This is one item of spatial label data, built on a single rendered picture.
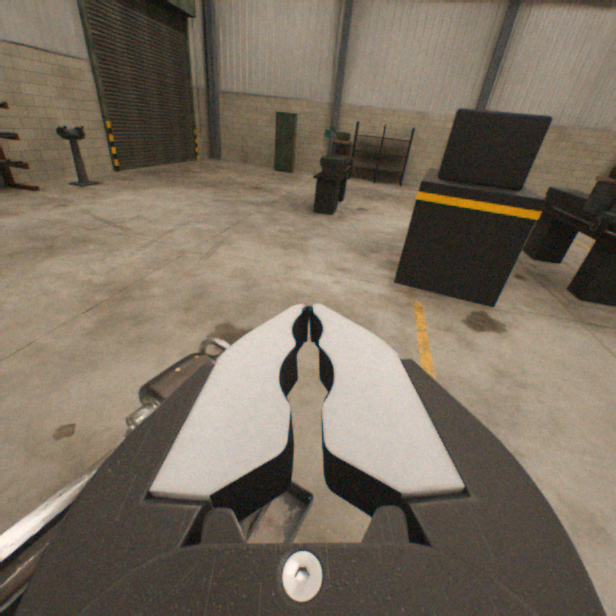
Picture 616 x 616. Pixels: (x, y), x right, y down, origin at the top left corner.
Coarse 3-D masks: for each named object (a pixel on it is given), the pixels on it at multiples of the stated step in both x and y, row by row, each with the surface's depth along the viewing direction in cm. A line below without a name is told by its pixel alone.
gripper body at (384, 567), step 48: (240, 528) 5; (384, 528) 5; (144, 576) 5; (192, 576) 5; (240, 576) 5; (288, 576) 5; (336, 576) 4; (384, 576) 4; (432, 576) 4; (480, 576) 4
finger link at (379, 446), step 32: (320, 320) 11; (320, 352) 10; (352, 352) 10; (384, 352) 9; (352, 384) 8; (384, 384) 8; (352, 416) 7; (384, 416) 7; (416, 416) 7; (352, 448) 7; (384, 448) 7; (416, 448) 7; (352, 480) 7; (384, 480) 6; (416, 480) 6; (448, 480) 6
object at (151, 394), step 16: (176, 368) 69; (192, 368) 70; (144, 384) 66; (160, 384) 64; (176, 384) 65; (144, 400) 66; (160, 400) 63; (128, 416) 62; (144, 416) 62; (128, 432) 61
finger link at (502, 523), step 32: (416, 384) 8; (448, 416) 7; (448, 448) 7; (480, 448) 7; (480, 480) 6; (512, 480) 6; (416, 512) 6; (448, 512) 6; (480, 512) 6; (512, 512) 6; (544, 512) 5; (448, 544) 5; (480, 544) 5; (512, 544) 5; (544, 544) 5; (512, 576) 5; (544, 576) 5; (576, 576) 5; (544, 608) 4; (576, 608) 4
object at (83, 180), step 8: (64, 128) 608; (80, 128) 639; (64, 136) 616; (72, 136) 629; (80, 136) 650; (72, 144) 636; (72, 152) 644; (80, 152) 653; (80, 160) 654; (80, 168) 660; (80, 176) 666; (72, 184) 666; (80, 184) 662; (88, 184) 673; (96, 184) 692
